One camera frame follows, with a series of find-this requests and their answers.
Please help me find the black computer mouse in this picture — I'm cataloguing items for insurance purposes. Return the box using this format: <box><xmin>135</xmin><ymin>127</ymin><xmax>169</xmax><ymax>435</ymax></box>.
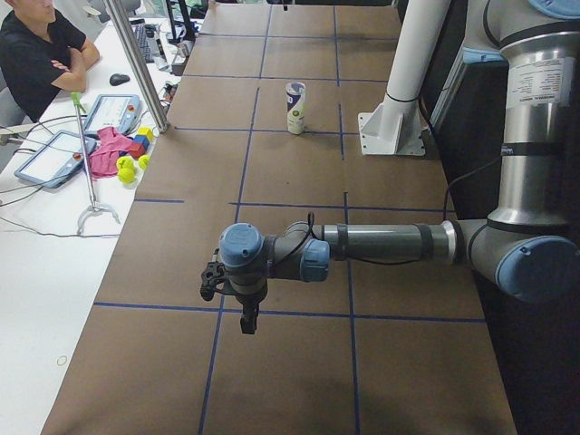
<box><xmin>109</xmin><ymin>73</ymin><xmax>131</xmax><ymax>87</ymax></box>

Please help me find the reacher grabber tool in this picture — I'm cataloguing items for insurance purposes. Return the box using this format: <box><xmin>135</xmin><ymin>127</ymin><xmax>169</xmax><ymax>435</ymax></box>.
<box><xmin>71</xmin><ymin>92</ymin><xmax>121</xmax><ymax>237</ymax></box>

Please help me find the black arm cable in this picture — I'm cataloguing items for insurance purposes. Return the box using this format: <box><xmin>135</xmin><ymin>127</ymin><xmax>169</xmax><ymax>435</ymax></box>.
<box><xmin>305</xmin><ymin>153</ymin><xmax>507</xmax><ymax>266</ymax></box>

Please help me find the blue cube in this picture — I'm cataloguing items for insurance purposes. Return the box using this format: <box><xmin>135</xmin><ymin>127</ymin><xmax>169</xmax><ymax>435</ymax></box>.
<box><xmin>132</xmin><ymin>134</ymin><xmax>150</xmax><ymax>150</ymax></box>

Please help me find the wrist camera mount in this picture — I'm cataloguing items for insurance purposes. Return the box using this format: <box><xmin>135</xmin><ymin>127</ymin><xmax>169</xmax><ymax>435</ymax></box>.
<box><xmin>200</xmin><ymin>261</ymin><xmax>234</xmax><ymax>302</ymax></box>

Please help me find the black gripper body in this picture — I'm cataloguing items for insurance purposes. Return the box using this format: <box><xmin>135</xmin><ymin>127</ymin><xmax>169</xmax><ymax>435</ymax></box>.
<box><xmin>235</xmin><ymin>279</ymin><xmax>268</xmax><ymax>315</ymax></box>

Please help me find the near teach pendant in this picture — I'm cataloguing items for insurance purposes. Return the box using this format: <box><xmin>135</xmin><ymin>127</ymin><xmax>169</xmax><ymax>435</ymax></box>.
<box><xmin>14</xmin><ymin>130</ymin><xmax>83</xmax><ymax>189</ymax></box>

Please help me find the aluminium frame post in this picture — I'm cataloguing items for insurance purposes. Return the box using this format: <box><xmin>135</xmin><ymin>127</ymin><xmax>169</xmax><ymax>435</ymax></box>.
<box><xmin>103</xmin><ymin>0</ymin><xmax>169</xmax><ymax>133</ymax></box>

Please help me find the red cube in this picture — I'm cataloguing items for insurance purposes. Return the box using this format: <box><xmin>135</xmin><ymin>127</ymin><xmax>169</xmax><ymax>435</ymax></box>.
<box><xmin>128</xmin><ymin>141</ymin><xmax>147</xmax><ymax>160</ymax></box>

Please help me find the yellow cube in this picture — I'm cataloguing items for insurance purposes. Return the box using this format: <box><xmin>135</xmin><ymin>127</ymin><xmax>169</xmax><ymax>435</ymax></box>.
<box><xmin>135</xmin><ymin>126</ymin><xmax>154</xmax><ymax>143</ymax></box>

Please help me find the far teach pendant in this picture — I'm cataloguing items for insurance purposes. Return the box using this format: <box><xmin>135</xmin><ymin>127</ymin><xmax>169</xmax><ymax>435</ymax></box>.
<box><xmin>83</xmin><ymin>94</ymin><xmax>140</xmax><ymax>137</ymax></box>

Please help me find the clear tennis ball can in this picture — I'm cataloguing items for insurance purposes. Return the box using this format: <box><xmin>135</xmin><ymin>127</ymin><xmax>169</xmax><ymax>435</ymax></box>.
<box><xmin>285</xmin><ymin>82</ymin><xmax>306</xmax><ymax>135</ymax></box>

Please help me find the yellow tennis ball on desk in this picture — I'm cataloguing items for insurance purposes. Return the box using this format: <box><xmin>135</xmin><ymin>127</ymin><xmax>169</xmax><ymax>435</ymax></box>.
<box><xmin>116</xmin><ymin>155</ymin><xmax>135</xmax><ymax>171</ymax></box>

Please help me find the teach pendant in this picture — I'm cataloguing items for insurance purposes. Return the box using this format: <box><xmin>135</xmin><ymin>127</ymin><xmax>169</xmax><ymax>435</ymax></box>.
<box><xmin>14</xmin><ymin>130</ymin><xmax>83</xmax><ymax>189</ymax></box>
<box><xmin>83</xmin><ymin>94</ymin><xmax>140</xmax><ymax>137</ymax></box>

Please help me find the yellow Wilson tennis ball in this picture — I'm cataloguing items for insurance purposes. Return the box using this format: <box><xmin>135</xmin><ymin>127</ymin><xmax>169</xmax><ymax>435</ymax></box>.
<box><xmin>286</xmin><ymin>82</ymin><xmax>305</xmax><ymax>98</ymax></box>

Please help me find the seated person in black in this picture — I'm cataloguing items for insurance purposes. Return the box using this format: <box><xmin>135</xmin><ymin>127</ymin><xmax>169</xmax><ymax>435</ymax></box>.
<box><xmin>1</xmin><ymin>1</ymin><xmax>101</xmax><ymax>121</ymax></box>

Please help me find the black keyboard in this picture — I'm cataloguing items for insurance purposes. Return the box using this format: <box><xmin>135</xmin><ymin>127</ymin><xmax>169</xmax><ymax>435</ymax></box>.
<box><xmin>132</xmin><ymin>24</ymin><xmax>153</xmax><ymax>63</ymax></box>

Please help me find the pink cloth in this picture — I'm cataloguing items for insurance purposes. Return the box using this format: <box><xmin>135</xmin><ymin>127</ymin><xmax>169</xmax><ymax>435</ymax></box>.
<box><xmin>90</xmin><ymin>126</ymin><xmax>132</xmax><ymax>179</ymax></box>

